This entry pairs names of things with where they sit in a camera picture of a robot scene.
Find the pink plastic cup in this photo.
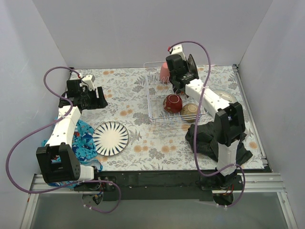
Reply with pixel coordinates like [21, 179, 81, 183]
[159, 62, 170, 83]

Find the black floral square plate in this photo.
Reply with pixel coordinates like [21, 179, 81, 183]
[187, 54, 199, 79]

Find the red floral bowl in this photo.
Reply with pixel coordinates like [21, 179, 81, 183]
[163, 94, 183, 114]

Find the beige bowl black inside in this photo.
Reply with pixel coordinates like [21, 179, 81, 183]
[180, 103, 198, 123]

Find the striped white round plate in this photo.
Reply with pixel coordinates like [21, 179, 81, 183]
[92, 121, 129, 156]

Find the strawberry pattern white plate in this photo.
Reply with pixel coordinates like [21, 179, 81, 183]
[213, 90, 237, 108]

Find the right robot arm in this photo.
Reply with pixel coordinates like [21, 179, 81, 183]
[166, 54, 245, 190]

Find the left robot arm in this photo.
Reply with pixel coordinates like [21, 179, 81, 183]
[36, 75, 108, 191]

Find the blue patterned cloth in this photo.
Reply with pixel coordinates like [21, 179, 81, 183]
[41, 116, 103, 189]

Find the floral tablecloth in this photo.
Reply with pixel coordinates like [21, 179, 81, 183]
[56, 64, 269, 172]

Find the black striped cloth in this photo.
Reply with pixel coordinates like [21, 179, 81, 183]
[196, 122, 253, 166]

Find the black base bar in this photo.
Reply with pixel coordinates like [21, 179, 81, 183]
[71, 169, 272, 202]

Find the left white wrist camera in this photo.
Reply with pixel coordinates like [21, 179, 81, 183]
[78, 74, 95, 91]

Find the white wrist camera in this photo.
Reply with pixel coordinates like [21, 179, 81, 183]
[78, 74, 95, 91]
[168, 44, 186, 61]

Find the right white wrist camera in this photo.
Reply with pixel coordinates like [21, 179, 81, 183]
[168, 44, 186, 61]

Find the white wire dish rack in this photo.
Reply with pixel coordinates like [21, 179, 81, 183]
[143, 62, 198, 125]

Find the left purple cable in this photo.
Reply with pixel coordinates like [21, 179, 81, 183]
[5, 66, 122, 213]

